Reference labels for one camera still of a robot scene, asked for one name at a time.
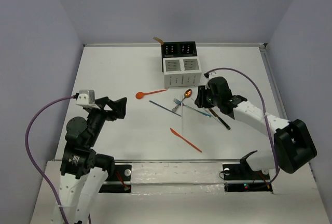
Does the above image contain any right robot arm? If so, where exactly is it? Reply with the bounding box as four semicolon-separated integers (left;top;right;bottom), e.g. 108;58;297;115
195;77;317;178

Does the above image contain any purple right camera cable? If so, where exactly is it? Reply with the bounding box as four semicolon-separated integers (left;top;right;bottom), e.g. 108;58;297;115
207;67;280;185

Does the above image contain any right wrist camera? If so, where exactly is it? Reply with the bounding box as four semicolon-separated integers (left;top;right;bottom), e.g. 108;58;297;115
204;71;218;89

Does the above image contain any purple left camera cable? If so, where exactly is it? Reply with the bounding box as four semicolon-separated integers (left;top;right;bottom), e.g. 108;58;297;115
25;94;91;224

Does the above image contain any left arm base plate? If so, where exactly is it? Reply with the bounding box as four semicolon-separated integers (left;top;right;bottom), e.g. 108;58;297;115
99;164;132;193

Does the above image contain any orange plastic spoon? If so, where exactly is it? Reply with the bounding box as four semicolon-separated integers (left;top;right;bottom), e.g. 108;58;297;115
135;89;167;100

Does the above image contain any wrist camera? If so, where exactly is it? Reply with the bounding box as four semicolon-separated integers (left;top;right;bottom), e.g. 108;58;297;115
204;71;218;89
76;90;95;106

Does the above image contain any white utensil caddy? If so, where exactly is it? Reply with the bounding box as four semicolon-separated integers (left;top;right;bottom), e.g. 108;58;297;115
163;57;202;89

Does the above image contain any iridescent metal fork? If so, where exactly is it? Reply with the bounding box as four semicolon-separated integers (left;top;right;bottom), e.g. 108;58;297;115
173;98;212;118

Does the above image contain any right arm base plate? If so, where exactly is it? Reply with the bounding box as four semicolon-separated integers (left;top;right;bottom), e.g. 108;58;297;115
218;163;273;192

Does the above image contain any dark blue chopstick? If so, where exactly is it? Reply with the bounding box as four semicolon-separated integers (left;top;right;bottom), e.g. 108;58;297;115
149;100;182;117

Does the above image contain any black utensil caddy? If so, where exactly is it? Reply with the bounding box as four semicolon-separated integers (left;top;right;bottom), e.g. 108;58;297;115
161;41;197;59

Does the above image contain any gold black-handled knife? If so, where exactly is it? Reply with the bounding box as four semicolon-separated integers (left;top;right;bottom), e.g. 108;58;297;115
209;108;231;130

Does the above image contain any gold metal fork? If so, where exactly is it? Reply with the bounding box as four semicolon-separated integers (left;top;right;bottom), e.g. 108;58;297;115
153;36;164;45

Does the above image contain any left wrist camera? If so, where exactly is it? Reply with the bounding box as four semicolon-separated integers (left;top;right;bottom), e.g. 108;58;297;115
76;90;95;106

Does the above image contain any purple camera cable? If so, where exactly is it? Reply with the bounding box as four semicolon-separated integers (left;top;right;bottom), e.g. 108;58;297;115
207;67;280;185
25;94;91;224

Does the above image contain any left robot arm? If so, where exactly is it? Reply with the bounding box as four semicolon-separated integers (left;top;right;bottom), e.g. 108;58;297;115
50;93;127;223

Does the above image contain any orange plastic knife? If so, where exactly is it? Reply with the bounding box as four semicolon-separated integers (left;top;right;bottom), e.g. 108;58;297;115
170;128;202;153

